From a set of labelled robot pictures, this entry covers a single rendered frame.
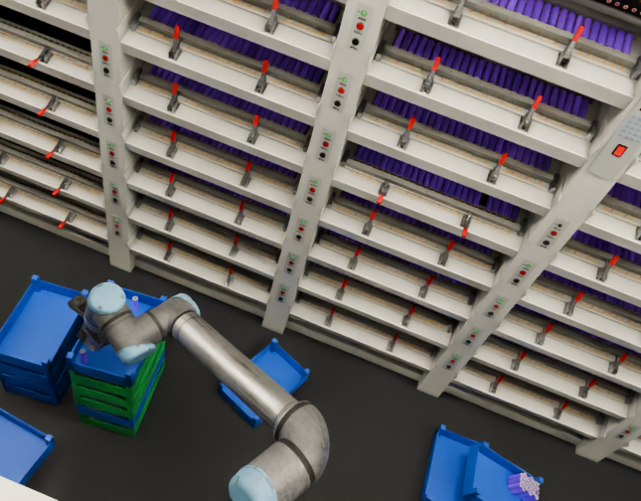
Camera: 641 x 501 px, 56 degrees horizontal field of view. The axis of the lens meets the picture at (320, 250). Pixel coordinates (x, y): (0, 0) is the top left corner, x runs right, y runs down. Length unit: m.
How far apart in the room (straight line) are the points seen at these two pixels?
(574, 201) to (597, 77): 0.36
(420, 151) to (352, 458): 1.22
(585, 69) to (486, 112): 0.25
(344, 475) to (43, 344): 1.16
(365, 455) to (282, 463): 1.15
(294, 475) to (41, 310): 1.31
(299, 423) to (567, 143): 0.96
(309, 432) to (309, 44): 0.97
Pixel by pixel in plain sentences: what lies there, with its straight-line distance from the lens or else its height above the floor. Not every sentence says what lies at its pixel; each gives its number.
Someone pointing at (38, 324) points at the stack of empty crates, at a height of 0.24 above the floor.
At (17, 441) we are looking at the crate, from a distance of 2.40.
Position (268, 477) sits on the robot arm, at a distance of 1.29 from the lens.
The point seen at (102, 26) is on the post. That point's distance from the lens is 1.93.
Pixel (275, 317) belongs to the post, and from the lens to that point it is 2.50.
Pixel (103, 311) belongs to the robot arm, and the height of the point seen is 0.81.
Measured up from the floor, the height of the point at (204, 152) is 0.76.
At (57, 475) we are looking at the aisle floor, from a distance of 2.34.
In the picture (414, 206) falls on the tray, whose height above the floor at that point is 0.94.
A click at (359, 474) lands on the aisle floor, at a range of 2.40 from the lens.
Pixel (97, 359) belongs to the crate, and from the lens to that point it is 2.04.
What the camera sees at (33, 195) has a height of 0.19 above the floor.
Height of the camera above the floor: 2.19
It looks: 49 degrees down
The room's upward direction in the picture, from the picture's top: 19 degrees clockwise
